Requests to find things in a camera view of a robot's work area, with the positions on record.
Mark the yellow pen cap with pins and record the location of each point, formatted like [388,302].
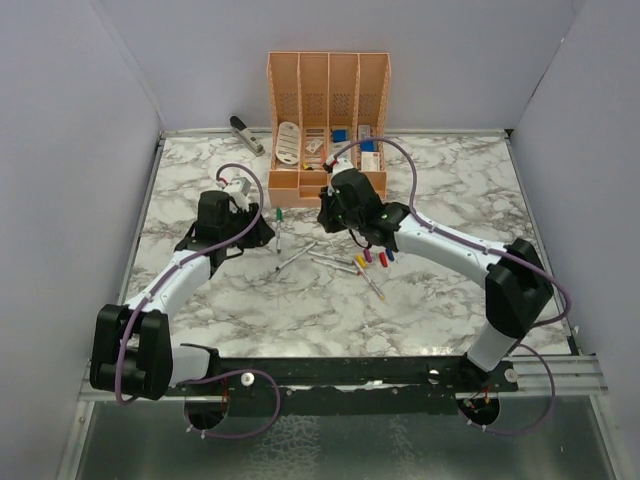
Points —
[360,261]

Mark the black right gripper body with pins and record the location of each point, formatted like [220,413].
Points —
[335,217]

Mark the yellow pen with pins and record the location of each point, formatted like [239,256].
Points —
[370,282]

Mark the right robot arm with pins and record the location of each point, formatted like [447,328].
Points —
[516,287]

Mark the black grey stapler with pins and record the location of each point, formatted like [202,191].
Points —
[246,136]

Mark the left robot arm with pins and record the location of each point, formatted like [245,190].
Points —
[133,355]

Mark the peach plastic desk organizer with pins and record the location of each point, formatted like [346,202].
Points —
[320,92]

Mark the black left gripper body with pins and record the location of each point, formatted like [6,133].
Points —
[252,238]

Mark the purple pen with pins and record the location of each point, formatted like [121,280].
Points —
[330,258]

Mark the white paper packet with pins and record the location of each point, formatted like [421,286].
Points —
[340,151]

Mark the red pen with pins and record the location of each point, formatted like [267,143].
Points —
[335,266]

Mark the white oval label card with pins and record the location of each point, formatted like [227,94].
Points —
[288,143]

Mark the green capped white pen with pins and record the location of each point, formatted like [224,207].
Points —
[278,229]

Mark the aluminium frame rail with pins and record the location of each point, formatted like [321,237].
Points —
[519,376]

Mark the blue pen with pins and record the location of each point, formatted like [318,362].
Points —
[295,256]

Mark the black mounting rail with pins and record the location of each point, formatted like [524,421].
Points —
[252,393]

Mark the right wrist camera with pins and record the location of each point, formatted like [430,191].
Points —
[336,165]

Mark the white red card box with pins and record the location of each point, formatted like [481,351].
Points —
[371,161]

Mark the white red staples box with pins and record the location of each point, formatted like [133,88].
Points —
[365,133]

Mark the blue eraser box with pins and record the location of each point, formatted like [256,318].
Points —
[368,146]
[339,135]

